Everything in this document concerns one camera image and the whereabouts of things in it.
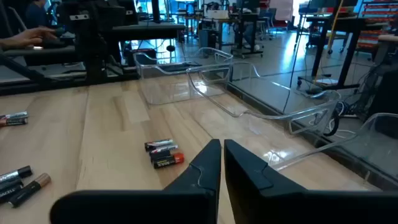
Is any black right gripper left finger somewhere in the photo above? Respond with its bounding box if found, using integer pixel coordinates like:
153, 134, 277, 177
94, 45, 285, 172
49, 139, 222, 224

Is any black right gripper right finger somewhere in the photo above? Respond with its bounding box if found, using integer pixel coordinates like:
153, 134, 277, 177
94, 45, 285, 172
223, 139, 398, 224

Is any black column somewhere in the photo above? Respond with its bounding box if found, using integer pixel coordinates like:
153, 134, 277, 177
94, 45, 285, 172
369, 62, 398, 139

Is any black desk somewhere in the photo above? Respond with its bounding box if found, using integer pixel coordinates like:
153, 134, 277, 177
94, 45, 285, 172
0, 23, 187, 68

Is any yellow pole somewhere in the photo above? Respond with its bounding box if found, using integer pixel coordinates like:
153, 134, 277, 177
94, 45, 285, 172
326, 0, 345, 54

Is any black table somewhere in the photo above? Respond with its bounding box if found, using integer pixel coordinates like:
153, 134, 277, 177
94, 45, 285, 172
298, 14, 389, 91

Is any person's hand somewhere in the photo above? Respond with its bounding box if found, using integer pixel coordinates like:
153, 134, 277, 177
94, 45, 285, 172
0, 27, 58, 50

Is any red shelf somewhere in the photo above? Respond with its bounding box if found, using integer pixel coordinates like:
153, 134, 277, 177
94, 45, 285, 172
357, 0, 398, 50

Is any white box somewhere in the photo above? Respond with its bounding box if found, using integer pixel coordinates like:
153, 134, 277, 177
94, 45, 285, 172
206, 9, 229, 20

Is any person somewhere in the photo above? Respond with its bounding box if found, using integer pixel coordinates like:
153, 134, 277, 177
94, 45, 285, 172
24, 0, 49, 29

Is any black cable coil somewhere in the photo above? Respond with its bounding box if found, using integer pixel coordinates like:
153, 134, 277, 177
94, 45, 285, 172
322, 107, 340, 137

